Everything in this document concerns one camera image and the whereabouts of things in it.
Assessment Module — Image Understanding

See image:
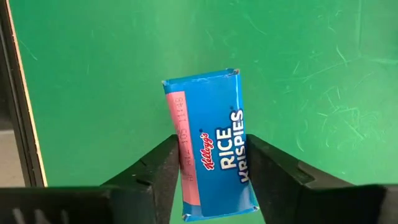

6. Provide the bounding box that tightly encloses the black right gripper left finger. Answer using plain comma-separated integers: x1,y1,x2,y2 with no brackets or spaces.
0,134,181,224

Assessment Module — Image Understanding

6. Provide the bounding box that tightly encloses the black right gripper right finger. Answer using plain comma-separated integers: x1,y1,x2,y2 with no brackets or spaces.
247,134,398,224

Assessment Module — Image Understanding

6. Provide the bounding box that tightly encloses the blue Rice Krispies cereal box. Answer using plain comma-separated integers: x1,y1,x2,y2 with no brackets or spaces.
161,67,261,222

